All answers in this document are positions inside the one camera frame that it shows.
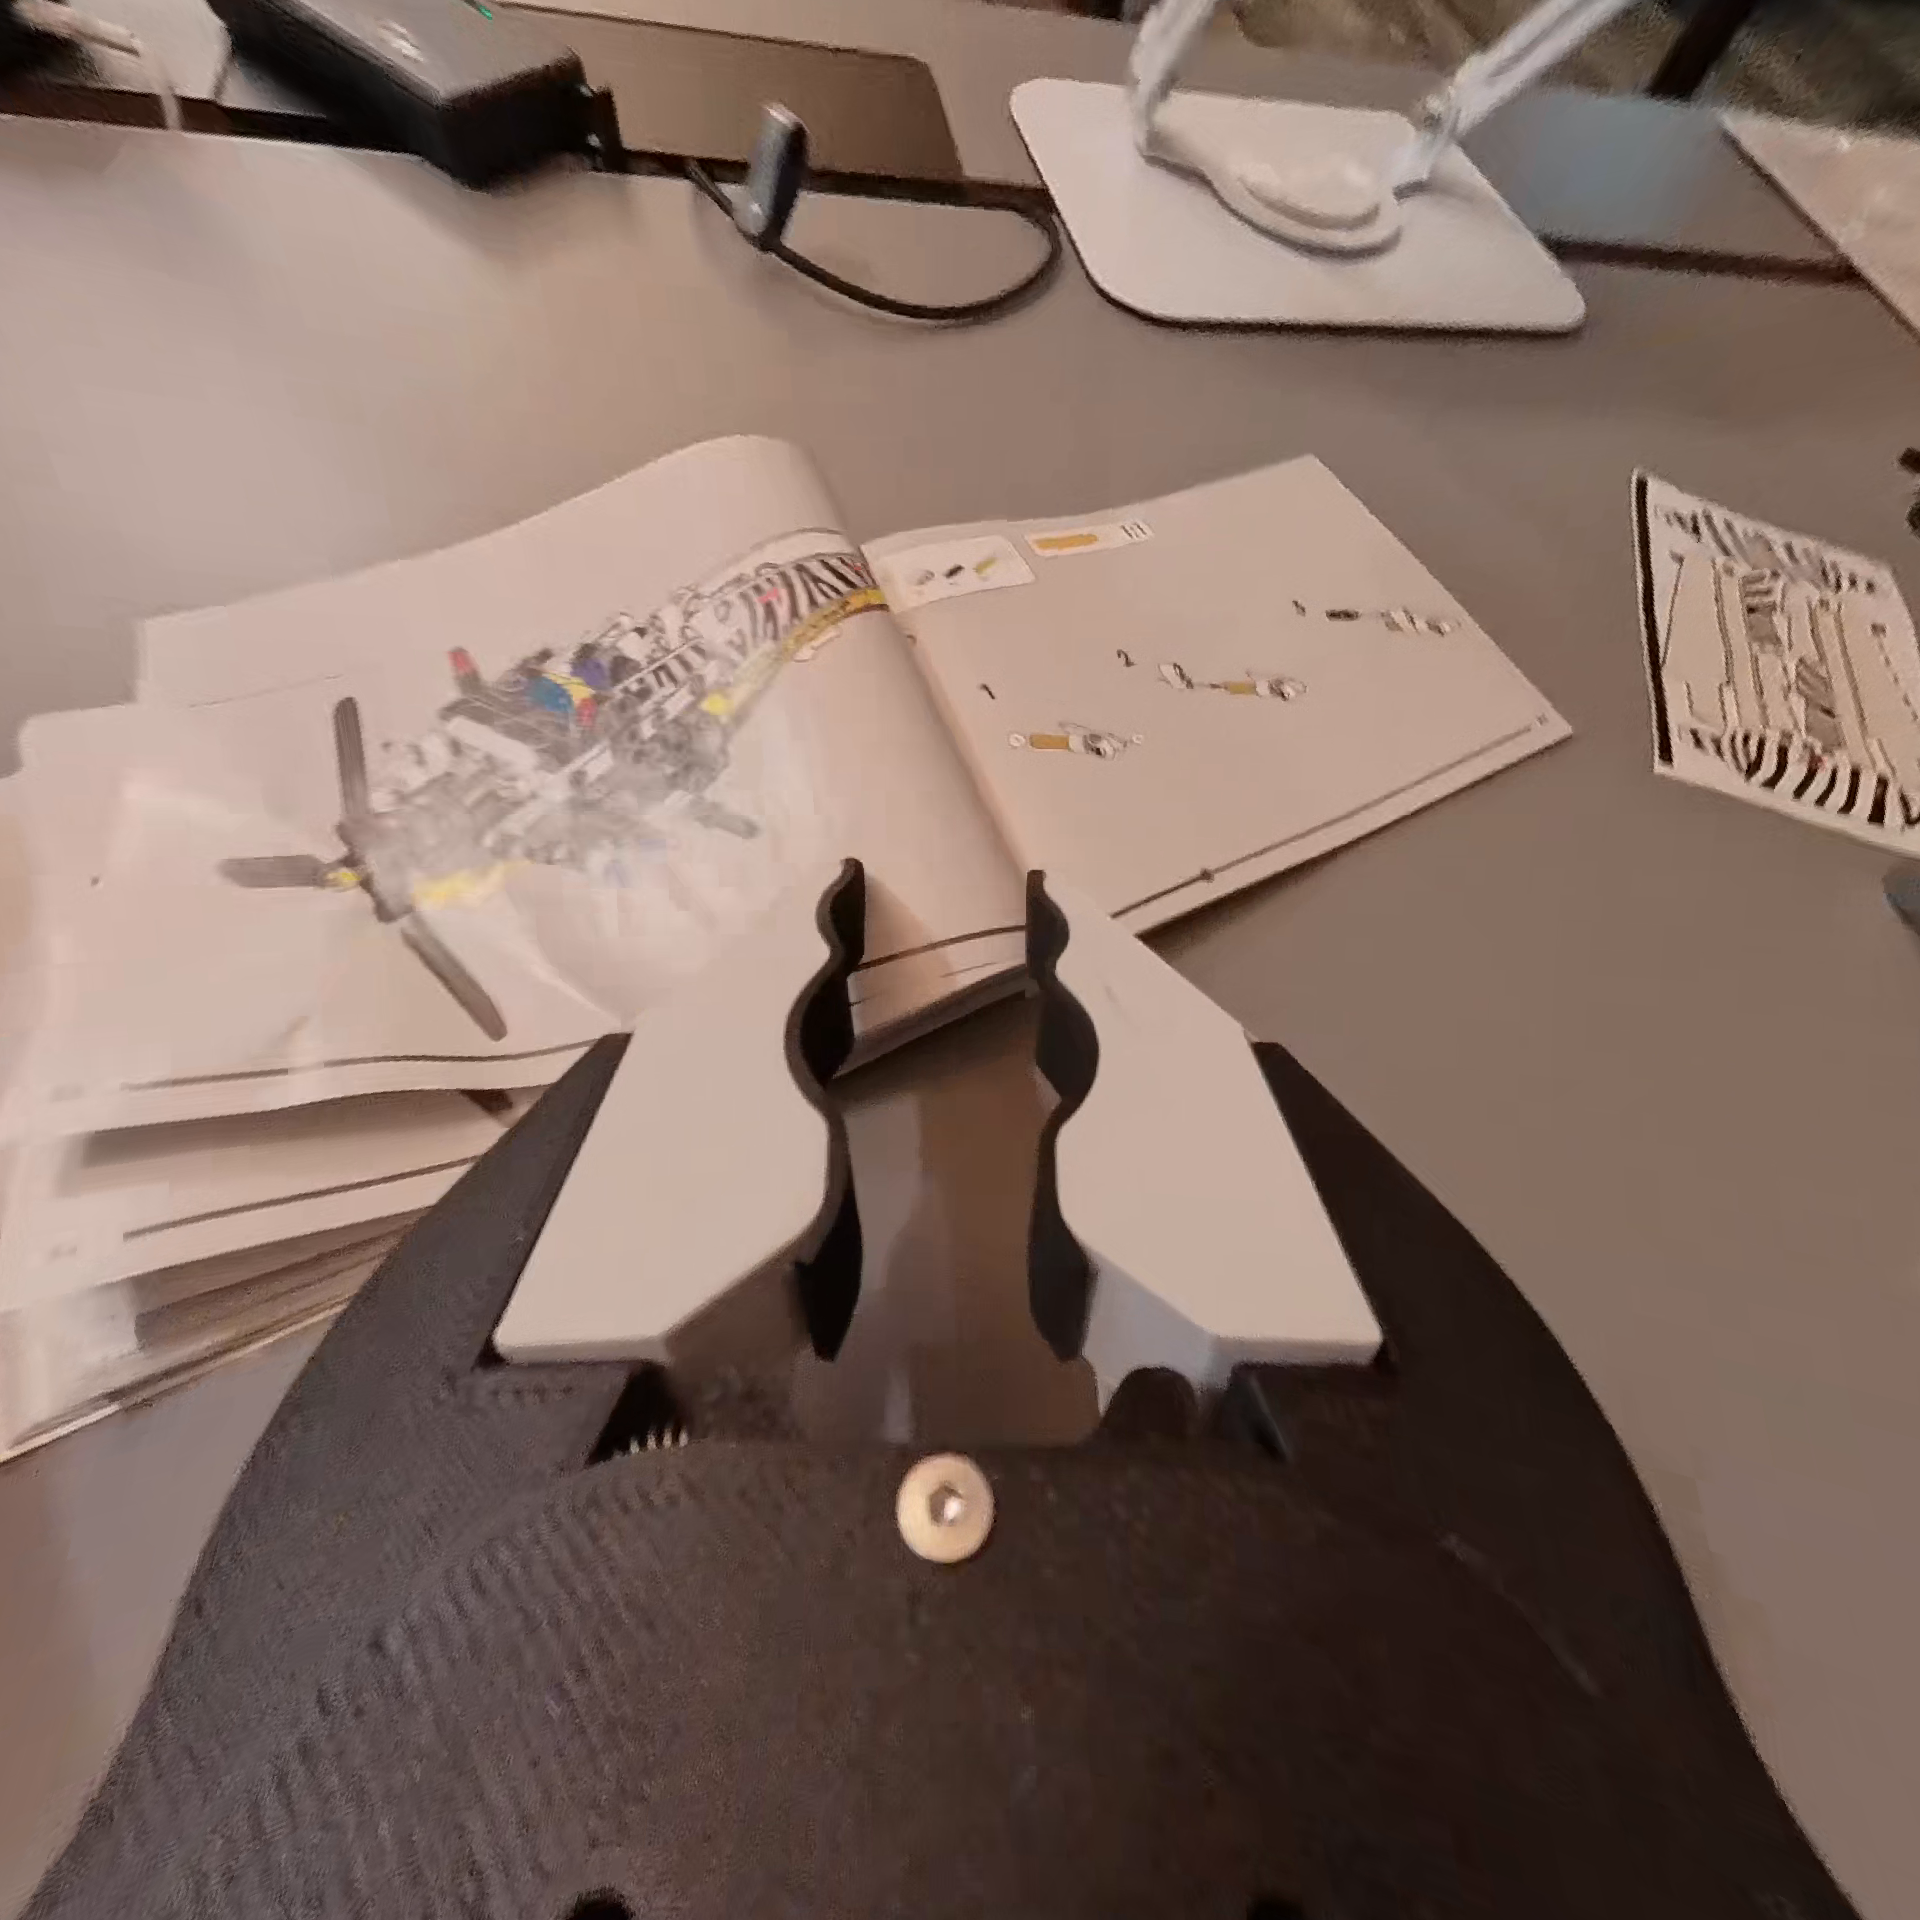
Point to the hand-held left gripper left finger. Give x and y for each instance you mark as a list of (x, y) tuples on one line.
[(675, 1185)]

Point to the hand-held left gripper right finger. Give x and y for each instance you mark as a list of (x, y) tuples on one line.
[(1201, 1185)]

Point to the lego instruction booklet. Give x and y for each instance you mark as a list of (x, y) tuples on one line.
[(1201, 674)]

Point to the zebra striped sticker sheet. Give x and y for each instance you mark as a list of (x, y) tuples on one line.
[(1769, 662)]

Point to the white adjustable stand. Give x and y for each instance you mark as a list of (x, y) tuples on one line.
[(1141, 225)]

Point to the black power adapter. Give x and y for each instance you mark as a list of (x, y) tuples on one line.
[(389, 59)]

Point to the white printed paper sheet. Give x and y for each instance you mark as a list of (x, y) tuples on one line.
[(1861, 194)]

